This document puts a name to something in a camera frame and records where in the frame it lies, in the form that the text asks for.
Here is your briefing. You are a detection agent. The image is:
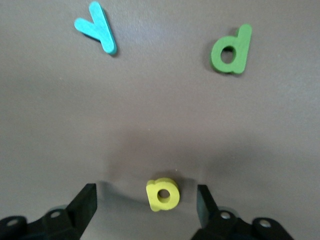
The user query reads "green letter d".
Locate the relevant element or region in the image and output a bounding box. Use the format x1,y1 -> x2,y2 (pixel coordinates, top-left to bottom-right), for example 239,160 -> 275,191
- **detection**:
208,23 -> 253,76

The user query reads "teal letter y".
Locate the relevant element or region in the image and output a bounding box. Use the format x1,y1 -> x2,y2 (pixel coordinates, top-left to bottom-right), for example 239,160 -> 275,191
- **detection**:
73,0 -> 118,56

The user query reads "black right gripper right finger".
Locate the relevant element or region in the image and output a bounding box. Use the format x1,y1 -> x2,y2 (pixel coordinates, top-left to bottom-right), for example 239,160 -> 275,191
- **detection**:
192,184 -> 295,240

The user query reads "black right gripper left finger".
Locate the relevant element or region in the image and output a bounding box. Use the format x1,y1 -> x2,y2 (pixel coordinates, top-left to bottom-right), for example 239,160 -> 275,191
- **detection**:
0,183 -> 98,240

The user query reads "yellow letter a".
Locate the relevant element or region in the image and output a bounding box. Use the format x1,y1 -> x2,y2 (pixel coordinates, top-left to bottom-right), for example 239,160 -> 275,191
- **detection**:
145,177 -> 181,213

